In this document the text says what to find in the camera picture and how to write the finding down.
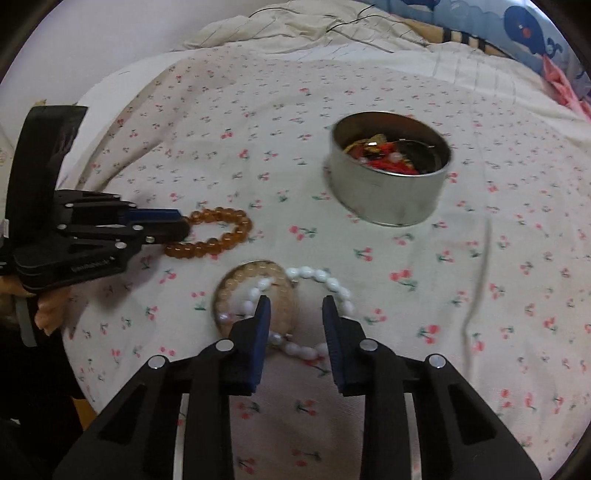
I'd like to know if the gold chain bracelet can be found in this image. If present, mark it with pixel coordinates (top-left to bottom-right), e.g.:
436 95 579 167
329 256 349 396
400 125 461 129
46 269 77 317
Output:
342 133 389 157

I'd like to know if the amber bead bracelet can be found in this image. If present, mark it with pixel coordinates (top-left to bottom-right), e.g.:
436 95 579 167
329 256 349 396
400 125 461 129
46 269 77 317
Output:
165 207 254 260

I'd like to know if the white bead bracelet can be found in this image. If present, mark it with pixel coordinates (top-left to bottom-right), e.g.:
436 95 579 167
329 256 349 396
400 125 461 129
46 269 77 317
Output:
221 265 357 364

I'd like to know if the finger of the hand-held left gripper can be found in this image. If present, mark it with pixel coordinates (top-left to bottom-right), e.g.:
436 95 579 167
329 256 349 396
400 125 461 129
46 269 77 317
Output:
55 189 185 232
58 219 191 259

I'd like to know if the round metal tin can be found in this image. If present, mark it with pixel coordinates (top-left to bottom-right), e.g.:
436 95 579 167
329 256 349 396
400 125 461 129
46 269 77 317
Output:
329 112 453 227

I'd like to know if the black and orange striped pillow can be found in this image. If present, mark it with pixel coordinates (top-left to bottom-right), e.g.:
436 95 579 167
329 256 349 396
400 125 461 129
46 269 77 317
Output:
406 16 515 60

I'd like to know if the pink cloth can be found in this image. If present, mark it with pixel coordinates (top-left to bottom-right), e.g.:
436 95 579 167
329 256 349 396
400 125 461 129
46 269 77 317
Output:
541 54 591 118

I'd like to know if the beige bead bracelet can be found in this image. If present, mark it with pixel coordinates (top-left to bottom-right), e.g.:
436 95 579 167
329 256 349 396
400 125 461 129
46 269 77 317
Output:
213 259 297 346

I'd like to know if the person's left hand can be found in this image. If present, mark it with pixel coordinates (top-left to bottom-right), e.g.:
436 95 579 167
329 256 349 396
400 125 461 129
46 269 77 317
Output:
0 276 71 339

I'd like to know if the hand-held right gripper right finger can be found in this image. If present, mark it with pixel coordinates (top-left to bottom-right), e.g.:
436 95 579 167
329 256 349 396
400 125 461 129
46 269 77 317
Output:
321 295 542 480

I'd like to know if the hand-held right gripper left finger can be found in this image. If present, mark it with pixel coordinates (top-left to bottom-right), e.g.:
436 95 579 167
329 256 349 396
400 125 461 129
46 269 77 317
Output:
53 294 273 480

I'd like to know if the cream striped quilt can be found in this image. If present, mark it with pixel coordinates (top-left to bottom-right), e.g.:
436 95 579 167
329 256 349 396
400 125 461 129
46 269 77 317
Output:
182 0 591 123

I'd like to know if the red string bracelet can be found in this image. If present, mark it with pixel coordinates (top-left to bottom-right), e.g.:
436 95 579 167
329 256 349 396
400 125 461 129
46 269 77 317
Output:
351 142 422 176

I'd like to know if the thin black cable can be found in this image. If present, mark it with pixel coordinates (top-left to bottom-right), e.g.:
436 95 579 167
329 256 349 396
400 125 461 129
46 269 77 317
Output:
248 4 432 48

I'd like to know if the blue whale print curtain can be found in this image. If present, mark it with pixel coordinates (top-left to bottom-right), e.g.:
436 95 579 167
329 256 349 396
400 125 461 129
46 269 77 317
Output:
374 0 591 81

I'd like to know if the white bed sheet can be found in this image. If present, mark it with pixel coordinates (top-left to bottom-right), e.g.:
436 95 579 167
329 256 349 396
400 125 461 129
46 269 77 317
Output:
58 48 195 185

